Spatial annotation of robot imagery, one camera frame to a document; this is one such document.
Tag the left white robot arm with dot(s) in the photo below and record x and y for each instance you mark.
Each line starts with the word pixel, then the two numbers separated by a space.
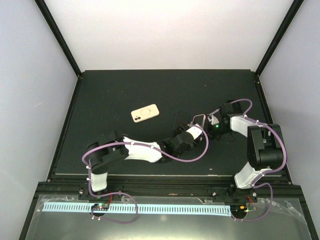
pixel 111 150

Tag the right black frame post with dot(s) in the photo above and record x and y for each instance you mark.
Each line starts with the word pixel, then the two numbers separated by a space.
pixel 282 29

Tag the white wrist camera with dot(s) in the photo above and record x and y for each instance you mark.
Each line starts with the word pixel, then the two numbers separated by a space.
pixel 196 132
pixel 213 120

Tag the pink cased phone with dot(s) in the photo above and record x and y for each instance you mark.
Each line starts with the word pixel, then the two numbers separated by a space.
pixel 200 120

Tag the left black frame post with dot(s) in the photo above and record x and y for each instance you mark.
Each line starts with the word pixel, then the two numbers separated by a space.
pixel 47 15

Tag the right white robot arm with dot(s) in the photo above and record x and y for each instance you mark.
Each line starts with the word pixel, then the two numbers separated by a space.
pixel 265 148

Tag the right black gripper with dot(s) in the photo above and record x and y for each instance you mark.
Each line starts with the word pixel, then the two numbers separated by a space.
pixel 217 137

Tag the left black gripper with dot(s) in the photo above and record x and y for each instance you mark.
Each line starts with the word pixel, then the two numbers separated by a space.
pixel 180 130

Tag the black frame post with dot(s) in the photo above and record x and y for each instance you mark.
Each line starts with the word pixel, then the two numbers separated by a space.
pixel 282 29
pixel 47 15

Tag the small electronics board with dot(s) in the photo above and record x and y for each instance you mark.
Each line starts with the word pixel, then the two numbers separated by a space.
pixel 100 207

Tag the blue phone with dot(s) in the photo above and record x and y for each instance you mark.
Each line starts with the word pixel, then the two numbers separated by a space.
pixel 181 118

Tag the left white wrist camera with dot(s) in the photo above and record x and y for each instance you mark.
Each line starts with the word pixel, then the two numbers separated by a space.
pixel 196 132

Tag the beige cased phone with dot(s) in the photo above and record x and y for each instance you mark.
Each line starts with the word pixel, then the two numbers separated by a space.
pixel 145 113

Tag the light blue slotted cable duct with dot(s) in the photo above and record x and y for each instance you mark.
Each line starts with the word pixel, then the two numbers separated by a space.
pixel 147 209

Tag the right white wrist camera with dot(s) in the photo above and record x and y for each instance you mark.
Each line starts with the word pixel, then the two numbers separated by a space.
pixel 213 120

